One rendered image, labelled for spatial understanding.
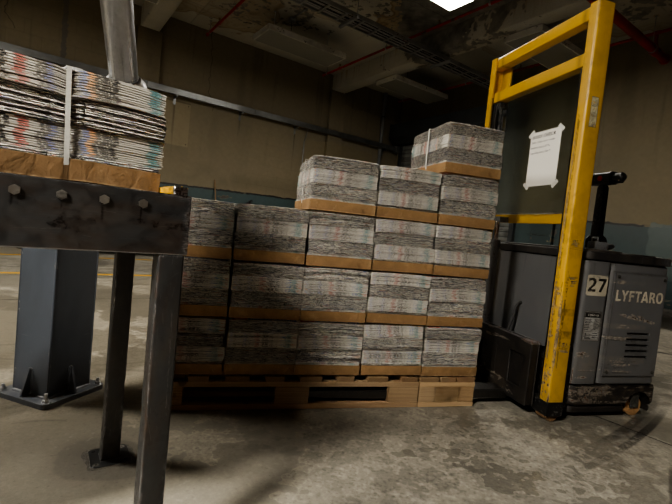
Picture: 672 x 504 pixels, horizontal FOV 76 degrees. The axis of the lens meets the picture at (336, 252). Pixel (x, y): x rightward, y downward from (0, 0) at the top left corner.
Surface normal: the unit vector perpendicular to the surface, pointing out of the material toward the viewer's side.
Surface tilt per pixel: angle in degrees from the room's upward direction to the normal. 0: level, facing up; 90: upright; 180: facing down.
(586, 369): 90
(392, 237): 90
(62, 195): 90
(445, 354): 90
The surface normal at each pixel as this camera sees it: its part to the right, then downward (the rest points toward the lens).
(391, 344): 0.26, 0.07
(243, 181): 0.58, 0.10
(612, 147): -0.81, -0.05
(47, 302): -0.32, 0.02
